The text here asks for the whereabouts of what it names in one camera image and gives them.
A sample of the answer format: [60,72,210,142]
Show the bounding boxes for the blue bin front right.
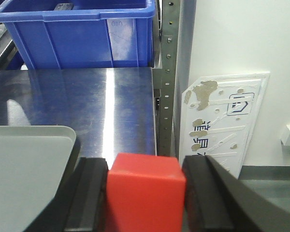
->
[0,0,156,70]

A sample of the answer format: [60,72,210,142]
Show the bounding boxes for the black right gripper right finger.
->
[182,155,290,232]

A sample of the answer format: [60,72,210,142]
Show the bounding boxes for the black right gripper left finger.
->
[31,157,108,232]

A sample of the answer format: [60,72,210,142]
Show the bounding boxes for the steel shelf upright post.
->
[152,0,197,158]

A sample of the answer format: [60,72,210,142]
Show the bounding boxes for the red foam cube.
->
[105,153,186,232]

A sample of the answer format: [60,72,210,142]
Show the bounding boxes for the white damaged sign board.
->
[179,72,270,178]

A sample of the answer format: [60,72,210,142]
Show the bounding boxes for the grey plastic tray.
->
[0,126,76,232]

